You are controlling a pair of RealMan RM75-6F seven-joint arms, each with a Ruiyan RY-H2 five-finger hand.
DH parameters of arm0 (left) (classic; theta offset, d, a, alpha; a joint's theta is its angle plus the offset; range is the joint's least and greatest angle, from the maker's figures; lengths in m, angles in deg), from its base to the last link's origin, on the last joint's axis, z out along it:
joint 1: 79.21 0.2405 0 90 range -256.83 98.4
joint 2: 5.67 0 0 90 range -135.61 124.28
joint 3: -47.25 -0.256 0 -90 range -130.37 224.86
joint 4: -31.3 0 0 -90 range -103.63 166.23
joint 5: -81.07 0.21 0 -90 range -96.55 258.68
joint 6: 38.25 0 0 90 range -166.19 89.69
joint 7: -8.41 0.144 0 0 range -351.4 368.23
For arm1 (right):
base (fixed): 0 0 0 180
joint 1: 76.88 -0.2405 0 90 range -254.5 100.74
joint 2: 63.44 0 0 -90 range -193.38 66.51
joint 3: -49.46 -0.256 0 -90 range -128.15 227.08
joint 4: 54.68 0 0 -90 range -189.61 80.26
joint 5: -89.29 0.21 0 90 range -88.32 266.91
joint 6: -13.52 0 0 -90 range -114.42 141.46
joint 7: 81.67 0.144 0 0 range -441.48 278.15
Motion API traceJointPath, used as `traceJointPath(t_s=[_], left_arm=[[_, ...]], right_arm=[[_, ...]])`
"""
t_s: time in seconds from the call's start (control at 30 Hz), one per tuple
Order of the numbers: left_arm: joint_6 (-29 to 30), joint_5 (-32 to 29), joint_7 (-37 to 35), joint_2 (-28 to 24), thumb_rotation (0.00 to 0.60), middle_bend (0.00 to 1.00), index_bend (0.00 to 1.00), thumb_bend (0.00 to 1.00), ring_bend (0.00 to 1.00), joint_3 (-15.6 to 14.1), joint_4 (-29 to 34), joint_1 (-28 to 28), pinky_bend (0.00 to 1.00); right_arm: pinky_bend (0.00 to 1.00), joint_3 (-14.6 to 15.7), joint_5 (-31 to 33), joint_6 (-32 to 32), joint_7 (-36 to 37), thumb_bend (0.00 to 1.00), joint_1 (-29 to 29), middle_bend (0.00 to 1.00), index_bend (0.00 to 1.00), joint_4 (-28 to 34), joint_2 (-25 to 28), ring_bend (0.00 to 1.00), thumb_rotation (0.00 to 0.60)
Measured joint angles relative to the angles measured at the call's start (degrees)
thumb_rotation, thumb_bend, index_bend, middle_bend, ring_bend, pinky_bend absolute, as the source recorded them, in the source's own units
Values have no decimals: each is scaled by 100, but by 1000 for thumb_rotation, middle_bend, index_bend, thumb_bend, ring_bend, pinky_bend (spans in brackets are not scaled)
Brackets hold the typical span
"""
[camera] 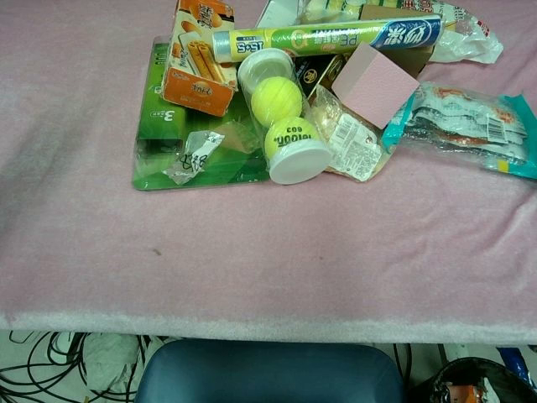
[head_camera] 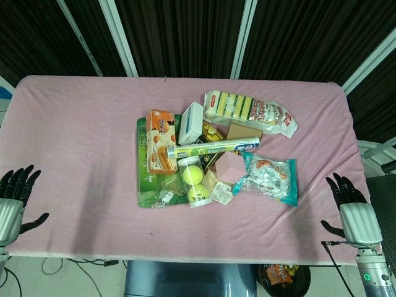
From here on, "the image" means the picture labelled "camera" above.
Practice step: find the red and white plastic bag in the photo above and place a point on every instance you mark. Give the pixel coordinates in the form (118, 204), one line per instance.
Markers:
(465, 31)

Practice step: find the yellow snack packet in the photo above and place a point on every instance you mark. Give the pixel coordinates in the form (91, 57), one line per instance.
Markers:
(331, 10)

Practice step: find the orange egg roll box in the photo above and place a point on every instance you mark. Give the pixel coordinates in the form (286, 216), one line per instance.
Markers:
(197, 59)

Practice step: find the pink fleece table cloth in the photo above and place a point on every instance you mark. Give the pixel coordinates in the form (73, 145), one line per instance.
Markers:
(251, 252)

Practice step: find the small crumpled clear wrapper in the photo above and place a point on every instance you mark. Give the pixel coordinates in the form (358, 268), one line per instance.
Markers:
(195, 157)

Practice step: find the white crumpled cloth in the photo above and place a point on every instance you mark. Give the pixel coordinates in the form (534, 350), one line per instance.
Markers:
(109, 357)

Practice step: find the printed yellow tennis ball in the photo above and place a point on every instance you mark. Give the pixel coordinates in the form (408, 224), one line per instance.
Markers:
(289, 140)

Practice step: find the green flat package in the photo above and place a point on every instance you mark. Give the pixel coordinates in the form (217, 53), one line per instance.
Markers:
(218, 168)

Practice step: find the plain yellow tennis ball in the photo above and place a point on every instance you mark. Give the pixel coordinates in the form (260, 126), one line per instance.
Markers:
(277, 102)

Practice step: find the pink cube block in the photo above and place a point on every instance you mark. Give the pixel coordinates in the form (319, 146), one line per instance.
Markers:
(373, 86)

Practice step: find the teal sausage snack bag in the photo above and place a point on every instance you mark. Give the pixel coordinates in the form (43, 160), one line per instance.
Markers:
(461, 126)

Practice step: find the clear tennis ball tube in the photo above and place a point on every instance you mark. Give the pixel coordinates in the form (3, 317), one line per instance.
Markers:
(281, 117)

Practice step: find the clear snack bag with label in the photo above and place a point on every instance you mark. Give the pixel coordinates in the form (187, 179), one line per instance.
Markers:
(348, 138)

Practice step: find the black and gold box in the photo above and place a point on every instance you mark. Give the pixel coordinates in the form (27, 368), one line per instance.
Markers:
(314, 73)

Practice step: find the green cling film roll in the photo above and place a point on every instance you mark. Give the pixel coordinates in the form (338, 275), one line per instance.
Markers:
(327, 38)

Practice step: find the black trash bin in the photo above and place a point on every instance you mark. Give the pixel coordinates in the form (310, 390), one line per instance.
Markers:
(474, 382)

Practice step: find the blue padded chair seat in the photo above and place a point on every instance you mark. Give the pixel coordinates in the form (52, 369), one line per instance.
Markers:
(268, 373)

